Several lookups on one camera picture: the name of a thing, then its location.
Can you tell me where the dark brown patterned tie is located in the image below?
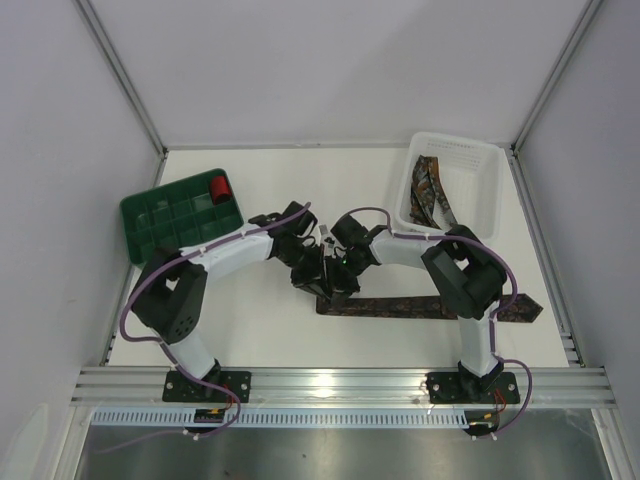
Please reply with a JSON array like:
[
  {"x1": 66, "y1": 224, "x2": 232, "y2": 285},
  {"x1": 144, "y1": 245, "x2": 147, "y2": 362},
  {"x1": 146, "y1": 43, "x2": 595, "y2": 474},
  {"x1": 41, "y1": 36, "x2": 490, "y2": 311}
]
[{"x1": 315, "y1": 294, "x2": 543, "y2": 324}]

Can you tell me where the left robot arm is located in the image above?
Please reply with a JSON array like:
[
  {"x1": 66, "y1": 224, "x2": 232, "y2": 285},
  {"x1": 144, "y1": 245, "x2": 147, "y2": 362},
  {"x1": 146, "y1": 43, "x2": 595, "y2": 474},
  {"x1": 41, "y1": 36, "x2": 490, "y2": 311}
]
[{"x1": 128, "y1": 201, "x2": 330, "y2": 386}]

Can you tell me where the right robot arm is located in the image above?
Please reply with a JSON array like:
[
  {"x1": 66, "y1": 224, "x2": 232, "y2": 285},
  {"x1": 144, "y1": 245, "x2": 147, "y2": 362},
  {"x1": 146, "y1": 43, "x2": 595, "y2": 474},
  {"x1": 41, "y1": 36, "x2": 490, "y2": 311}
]
[{"x1": 331, "y1": 214, "x2": 510, "y2": 401}]

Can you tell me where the orange blue patterned tie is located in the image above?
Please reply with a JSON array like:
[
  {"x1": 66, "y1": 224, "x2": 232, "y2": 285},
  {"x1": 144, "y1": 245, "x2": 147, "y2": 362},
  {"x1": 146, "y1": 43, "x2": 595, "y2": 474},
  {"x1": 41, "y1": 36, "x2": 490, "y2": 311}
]
[{"x1": 410, "y1": 155, "x2": 458, "y2": 229}]

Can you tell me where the red rolled tie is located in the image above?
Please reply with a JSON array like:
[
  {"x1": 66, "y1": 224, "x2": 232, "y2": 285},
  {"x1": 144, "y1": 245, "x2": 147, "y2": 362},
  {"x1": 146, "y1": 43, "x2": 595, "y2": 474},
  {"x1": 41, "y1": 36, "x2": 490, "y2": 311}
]
[{"x1": 209, "y1": 175, "x2": 233, "y2": 206}]

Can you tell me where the white plastic basket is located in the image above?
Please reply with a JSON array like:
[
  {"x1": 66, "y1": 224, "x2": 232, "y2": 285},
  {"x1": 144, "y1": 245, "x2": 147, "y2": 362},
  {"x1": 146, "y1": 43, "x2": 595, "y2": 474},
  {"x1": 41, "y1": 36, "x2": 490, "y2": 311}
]
[{"x1": 393, "y1": 132, "x2": 506, "y2": 244}]

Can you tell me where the green compartment tray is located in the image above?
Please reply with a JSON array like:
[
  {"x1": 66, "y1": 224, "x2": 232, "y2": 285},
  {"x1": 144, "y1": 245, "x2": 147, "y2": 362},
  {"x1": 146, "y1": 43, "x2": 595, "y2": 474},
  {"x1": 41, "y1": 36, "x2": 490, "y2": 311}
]
[{"x1": 120, "y1": 168, "x2": 245, "y2": 266}]

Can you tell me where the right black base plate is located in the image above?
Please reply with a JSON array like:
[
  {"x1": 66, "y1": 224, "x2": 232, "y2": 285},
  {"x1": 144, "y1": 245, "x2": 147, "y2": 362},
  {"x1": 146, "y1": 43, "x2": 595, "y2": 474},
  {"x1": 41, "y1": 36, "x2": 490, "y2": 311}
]
[{"x1": 425, "y1": 371, "x2": 521, "y2": 405}]

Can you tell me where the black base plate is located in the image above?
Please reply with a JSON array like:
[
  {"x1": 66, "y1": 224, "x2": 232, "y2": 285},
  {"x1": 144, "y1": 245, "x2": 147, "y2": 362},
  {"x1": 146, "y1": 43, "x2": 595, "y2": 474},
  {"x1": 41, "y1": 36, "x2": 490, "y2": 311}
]
[
  {"x1": 425, "y1": 371, "x2": 521, "y2": 405},
  {"x1": 162, "y1": 369, "x2": 253, "y2": 403}
]

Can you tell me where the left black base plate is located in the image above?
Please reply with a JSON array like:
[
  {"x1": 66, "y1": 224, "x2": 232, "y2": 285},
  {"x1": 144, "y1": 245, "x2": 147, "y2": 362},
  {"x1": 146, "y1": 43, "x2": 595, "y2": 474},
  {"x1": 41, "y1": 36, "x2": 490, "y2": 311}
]
[{"x1": 162, "y1": 369, "x2": 253, "y2": 403}]

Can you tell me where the aluminium mounting rail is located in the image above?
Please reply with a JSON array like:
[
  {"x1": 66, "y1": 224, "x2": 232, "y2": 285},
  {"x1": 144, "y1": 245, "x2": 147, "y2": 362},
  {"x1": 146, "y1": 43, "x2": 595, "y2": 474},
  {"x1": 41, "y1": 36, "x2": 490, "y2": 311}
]
[{"x1": 71, "y1": 366, "x2": 616, "y2": 409}]

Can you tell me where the white slotted cable duct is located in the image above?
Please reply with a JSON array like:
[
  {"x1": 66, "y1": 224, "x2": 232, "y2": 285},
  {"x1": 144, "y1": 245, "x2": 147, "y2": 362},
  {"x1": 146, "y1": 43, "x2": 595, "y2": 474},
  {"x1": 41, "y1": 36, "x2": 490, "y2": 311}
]
[{"x1": 91, "y1": 407, "x2": 469, "y2": 429}]

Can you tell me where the left aluminium frame post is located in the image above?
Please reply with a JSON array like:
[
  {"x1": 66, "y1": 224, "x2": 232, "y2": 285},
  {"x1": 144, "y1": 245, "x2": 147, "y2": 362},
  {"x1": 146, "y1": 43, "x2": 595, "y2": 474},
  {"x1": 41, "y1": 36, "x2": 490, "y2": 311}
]
[{"x1": 73, "y1": 0, "x2": 167, "y2": 160}]

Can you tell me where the aluminium frame post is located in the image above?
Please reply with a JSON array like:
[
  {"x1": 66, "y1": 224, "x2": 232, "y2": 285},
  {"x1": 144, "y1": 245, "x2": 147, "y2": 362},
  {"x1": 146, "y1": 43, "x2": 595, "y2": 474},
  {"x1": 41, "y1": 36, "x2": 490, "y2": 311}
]
[
  {"x1": 511, "y1": 0, "x2": 606, "y2": 156},
  {"x1": 73, "y1": 0, "x2": 167, "y2": 160}
]

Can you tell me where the right aluminium frame post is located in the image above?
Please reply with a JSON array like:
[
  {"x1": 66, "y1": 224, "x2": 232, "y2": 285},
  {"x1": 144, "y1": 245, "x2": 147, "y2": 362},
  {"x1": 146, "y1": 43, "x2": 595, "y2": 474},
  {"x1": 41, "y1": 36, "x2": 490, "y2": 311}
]
[{"x1": 511, "y1": 0, "x2": 606, "y2": 156}]

